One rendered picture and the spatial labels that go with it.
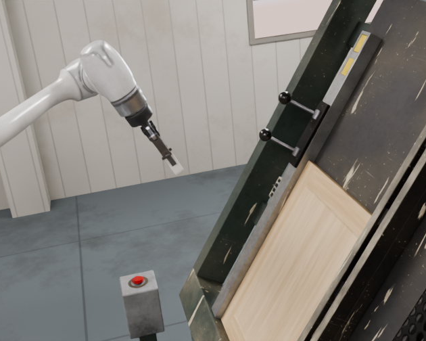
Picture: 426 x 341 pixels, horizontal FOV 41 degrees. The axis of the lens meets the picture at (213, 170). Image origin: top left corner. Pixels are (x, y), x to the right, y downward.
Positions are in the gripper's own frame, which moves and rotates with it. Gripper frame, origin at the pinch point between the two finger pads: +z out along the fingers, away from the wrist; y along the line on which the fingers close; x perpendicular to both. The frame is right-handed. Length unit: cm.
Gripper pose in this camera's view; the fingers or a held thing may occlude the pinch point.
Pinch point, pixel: (173, 163)
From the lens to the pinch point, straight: 168.0
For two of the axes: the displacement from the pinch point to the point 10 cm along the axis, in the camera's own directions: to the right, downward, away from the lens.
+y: -2.6, -3.6, 9.0
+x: -8.3, 5.6, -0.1
